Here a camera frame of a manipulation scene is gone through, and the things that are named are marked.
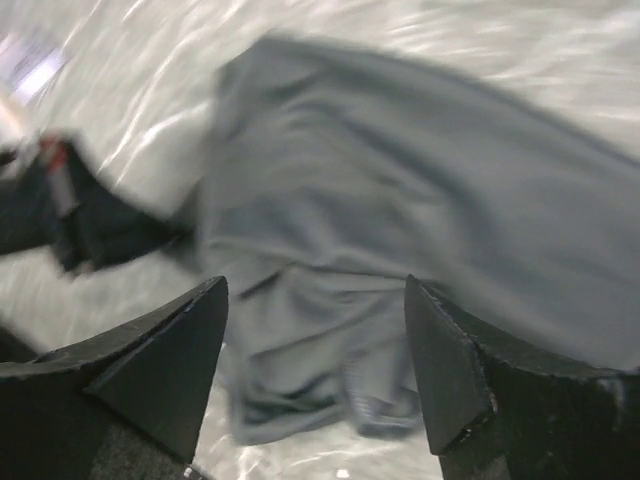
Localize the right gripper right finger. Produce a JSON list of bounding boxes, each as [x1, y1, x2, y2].
[[404, 277, 639, 480]]

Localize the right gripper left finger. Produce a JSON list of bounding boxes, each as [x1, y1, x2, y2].
[[1, 277, 228, 479]]

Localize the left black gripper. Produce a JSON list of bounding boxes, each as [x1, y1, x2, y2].
[[1, 132, 188, 273]]

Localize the grey t shirt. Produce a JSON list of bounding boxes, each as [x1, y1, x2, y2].
[[197, 36, 639, 445]]

